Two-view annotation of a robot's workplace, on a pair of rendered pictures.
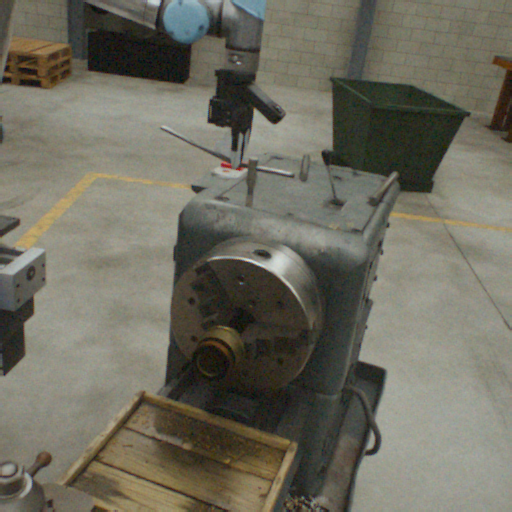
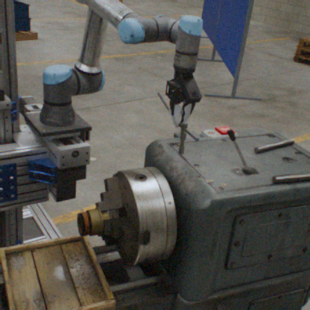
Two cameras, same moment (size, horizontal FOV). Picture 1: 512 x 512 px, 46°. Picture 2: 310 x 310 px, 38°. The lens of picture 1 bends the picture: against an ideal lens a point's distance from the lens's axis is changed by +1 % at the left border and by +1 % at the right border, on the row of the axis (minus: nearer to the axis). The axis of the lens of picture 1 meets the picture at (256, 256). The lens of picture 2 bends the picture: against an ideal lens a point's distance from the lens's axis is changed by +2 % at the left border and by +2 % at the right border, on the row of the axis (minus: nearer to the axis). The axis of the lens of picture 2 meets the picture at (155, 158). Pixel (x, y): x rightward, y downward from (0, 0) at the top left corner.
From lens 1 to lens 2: 1.01 m
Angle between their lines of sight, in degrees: 43
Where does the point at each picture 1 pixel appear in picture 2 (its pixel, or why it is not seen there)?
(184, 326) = not seen: hidden behind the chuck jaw
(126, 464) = (39, 259)
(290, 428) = (135, 297)
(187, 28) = (125, 35)
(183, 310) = not seen: hidden behind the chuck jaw
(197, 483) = (51, 286)
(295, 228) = (185, 173)
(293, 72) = not seen: outside the picture
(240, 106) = (176, 87)
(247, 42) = (181, 48)
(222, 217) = (160, 154)
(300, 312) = (138, 219)
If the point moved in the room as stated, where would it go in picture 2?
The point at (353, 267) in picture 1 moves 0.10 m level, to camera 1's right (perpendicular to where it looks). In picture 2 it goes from (196, 210) to (220, 227)
